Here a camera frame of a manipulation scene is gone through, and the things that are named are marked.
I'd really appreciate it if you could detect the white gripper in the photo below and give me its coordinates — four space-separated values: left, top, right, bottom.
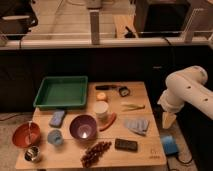
157 92 183 129

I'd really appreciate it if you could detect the light blue towel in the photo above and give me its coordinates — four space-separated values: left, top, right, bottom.
124 118 149 136

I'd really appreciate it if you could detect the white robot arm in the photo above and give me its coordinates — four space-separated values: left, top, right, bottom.
158 66 213 129

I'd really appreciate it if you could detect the purple bowl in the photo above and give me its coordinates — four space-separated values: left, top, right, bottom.
69 115 97 141

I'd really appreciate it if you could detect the spoon in red bowl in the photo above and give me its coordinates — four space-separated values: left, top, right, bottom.
28 121 32 143

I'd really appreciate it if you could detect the red bowl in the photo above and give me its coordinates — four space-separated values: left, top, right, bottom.
12 122 41 148

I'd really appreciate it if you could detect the blue box on floor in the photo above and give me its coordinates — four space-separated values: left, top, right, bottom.
161 136 179 155

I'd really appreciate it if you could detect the pale green banana toy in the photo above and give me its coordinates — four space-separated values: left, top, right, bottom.
121 102 145 111

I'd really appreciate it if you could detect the black rectangular remote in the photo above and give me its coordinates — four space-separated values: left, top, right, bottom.
115 139 138 151

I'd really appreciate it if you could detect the wooden table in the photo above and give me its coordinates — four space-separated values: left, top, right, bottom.
15 82 166 170

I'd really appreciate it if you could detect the red orange spatula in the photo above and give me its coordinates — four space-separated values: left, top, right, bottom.
99 113 117 131

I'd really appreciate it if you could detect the white cylindrical cup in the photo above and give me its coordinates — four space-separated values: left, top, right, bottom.
93 101 109 121

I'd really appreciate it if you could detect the orange round fruit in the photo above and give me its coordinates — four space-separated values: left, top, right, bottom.
96 92 108 101

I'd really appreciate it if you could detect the bunch of dark grapes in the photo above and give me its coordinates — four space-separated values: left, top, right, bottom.
81 141 112 168

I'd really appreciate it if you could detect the blue sponge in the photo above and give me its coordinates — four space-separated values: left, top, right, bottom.
49 110 66 128

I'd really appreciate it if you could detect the green plastic tray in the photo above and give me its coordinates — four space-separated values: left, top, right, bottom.
33 76 88 110

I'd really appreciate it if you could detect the blue plastic cup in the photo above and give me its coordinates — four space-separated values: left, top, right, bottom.
47 129 63 146

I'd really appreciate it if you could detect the small metal pot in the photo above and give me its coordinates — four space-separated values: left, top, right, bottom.
24 146 41 163

